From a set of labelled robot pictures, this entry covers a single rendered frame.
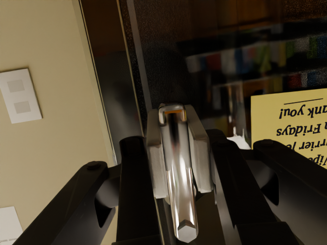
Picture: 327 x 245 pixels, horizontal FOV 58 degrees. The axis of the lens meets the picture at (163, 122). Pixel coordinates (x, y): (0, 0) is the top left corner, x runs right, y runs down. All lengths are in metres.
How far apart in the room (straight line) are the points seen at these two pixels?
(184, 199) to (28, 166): 0.62
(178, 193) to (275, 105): 0.10
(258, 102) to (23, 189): 0.67
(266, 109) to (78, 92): 0.51
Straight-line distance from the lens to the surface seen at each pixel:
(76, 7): 0.23
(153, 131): 0.16
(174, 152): 0.17
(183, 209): 0.19
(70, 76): 0.68
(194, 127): 0.16
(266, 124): 0.23
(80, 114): 0.69
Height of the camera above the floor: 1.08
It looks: 16 degrees up
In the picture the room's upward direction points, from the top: 170 degrees clockwise
